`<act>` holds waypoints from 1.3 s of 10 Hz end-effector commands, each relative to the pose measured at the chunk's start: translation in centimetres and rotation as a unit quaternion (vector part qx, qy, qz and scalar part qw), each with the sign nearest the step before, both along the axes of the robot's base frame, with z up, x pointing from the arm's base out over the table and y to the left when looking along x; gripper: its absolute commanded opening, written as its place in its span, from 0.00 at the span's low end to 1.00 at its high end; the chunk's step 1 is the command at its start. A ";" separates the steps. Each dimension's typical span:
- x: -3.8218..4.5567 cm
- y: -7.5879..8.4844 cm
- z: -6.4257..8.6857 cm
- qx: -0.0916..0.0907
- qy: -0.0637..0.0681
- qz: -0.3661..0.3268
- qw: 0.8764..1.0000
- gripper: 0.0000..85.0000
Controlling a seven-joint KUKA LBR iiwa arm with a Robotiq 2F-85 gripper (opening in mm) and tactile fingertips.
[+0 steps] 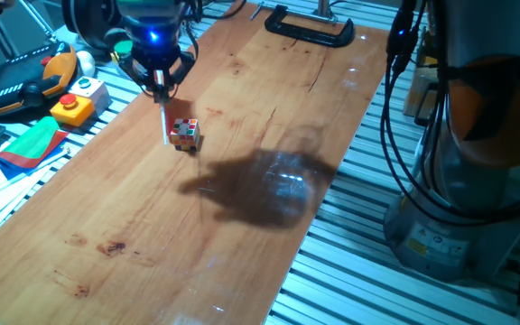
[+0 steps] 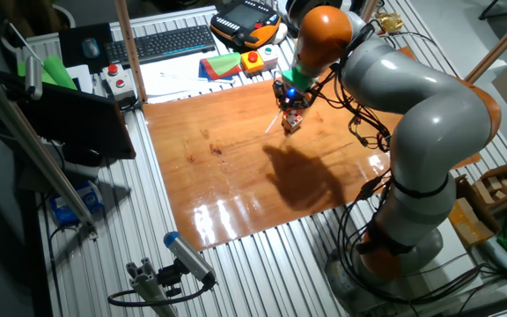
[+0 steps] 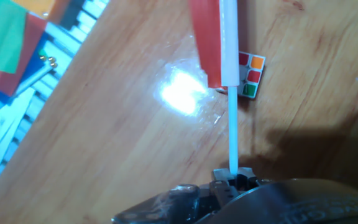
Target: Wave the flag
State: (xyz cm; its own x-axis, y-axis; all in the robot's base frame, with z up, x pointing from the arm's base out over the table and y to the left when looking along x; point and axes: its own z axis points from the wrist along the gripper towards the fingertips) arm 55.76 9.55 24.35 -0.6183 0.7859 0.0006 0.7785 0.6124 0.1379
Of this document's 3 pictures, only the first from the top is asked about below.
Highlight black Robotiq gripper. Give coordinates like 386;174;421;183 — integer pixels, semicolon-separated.
119;15;197;103

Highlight red flag with white stick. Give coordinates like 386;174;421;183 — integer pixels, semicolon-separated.
153;70;171;146

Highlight yellow box with green button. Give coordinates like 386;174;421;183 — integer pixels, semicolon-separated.
109;40;135;69

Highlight small Rubik's cube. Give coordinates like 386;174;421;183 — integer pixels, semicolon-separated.
169;117;201;153

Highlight white box with green button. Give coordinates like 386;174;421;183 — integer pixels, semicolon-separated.
68;76;113;116

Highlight black round reel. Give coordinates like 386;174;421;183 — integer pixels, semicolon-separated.
60;0;128;51

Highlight yellow box with red button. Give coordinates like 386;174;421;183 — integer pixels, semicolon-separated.
50;93;96;128

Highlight black orange teach pendant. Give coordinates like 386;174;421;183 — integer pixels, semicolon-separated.
0;42;79;119

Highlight folded green red blue flags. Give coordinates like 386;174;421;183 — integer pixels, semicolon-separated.
0;116;70;181

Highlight black C-clamp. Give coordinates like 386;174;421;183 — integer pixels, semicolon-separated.
264;4;357;49

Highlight orange wooden board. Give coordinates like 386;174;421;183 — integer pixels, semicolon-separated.
0;0;391;325

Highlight tan wooden block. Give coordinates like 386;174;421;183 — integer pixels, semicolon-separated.
403;26;440;118

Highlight silver metal post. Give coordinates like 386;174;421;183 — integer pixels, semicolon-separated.
282;0;339;24

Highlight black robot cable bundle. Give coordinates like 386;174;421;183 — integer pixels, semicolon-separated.
182;0;520;227

